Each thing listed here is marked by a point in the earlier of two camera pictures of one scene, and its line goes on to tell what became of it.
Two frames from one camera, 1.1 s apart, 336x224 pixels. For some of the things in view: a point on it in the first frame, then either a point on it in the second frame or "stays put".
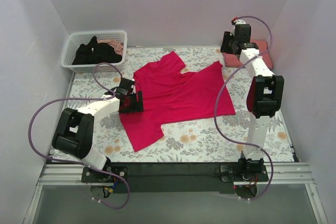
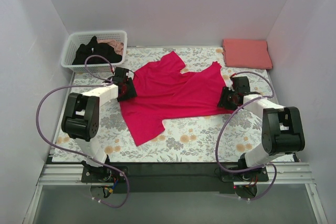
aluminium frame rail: x=289 y=173 stays put
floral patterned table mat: x=216 y=138 stays put
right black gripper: x=226 y=42 -> x=223 y=100
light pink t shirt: x=118 y=46 stays put
